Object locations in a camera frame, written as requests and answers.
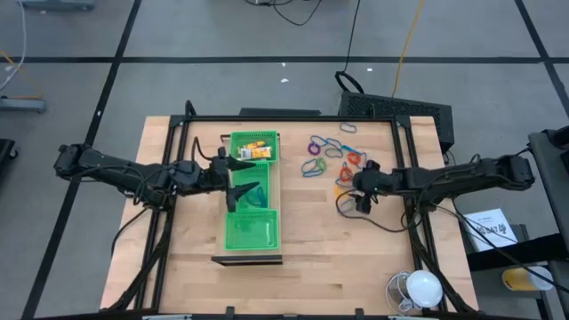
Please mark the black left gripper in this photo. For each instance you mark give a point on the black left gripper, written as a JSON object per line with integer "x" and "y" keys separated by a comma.
{"x": 213, "y": 178}

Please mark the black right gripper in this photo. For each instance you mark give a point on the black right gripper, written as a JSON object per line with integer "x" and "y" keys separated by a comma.
{"x": 373, "y": 182}

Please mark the orange silicone wristband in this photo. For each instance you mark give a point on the orange silicone wristband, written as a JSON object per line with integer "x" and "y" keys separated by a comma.
{"x": 354, "y": 158}
{"x": 344, "y": 173}

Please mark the yellow orange packets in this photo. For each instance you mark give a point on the yellow orange packets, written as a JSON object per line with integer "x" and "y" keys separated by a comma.
{"x": 260, "y": 153}

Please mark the yellow crayon box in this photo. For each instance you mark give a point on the yellow crayon box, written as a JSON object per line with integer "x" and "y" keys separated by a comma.
{"x": 255, "y": 145}

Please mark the yellow silicone wristband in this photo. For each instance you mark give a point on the yellow silicone wristband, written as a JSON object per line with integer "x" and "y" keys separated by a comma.
{"x": 336, "y": 192}

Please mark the light blue silicone wristband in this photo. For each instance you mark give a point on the light blue silicone wristband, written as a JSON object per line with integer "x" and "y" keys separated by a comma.
{"x": 350, "y": 149}

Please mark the grey silicone wristband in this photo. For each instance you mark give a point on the grey silicone wristband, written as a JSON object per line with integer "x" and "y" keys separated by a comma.
{"x": 333, "y": 156}

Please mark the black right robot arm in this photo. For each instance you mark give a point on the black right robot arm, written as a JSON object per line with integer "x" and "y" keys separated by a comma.
{"x": 444, "y": 178}

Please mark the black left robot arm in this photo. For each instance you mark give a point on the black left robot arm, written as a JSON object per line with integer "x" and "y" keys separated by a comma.
{"x": 133, "y": 175}

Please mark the grey desk foot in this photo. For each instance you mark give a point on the grey desk foot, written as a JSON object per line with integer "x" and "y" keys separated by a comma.
{"x": 53, "y": 4}
{"x": 22, "y": 106}

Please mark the green slotted plastic basket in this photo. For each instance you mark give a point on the green slotted plastic basket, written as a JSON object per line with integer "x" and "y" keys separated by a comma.
{"x": 249, "y": 231}
{"x": 262, "y": 171}
{"x": 235, "y": 138}

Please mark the green silicone wristband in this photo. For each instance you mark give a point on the green silicone wristband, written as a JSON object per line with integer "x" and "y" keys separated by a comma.
{"x": 323, "y": 165}

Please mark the teal silicone wristband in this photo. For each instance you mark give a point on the teal silicone wristband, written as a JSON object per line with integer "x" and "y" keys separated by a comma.
{"x": 334, "y": 139}

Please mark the purple silicone wristband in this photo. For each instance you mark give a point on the purple silicone wristband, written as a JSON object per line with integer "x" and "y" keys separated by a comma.
{"x": 309, "y": 149}

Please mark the black computer case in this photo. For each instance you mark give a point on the black computer case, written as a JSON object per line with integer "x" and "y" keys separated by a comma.
{"x": 400, "y": 106}

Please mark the green three-compartment tray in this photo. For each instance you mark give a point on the green three-compartment tray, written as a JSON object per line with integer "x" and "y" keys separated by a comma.
{"x": 249, "y": 260}

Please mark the white printed paper sheet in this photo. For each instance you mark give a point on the white printed paper sheet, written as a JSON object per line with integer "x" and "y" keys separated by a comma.
{"x": 484, "y": 222}

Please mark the white dome lamp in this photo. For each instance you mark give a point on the white dome lamp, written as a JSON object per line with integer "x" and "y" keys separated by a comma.
{"x": 424, "y": 289}

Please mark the black table clamp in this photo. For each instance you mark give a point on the black table clamp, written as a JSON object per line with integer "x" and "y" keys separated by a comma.
{"x": 230, "y": 311}
{"x": 359, "y": 313}

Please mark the silver aluminium bar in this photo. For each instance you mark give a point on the silver aluminium bar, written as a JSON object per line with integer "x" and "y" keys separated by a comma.
{"x": 413, "y": 317}
{"x": 166, "y": 317}

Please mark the black side cart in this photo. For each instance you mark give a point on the black side cart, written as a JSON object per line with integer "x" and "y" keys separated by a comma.
{"x": 547, "y": 178}

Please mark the yellow plastic bottle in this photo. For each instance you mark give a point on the yellow plastic bottle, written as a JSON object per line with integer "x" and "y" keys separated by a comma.
{"x": 520, "y": 279}

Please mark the black equipment piece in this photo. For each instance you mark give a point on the black equipment piece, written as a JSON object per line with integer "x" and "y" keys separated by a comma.
{"x": 5, "y": 153}

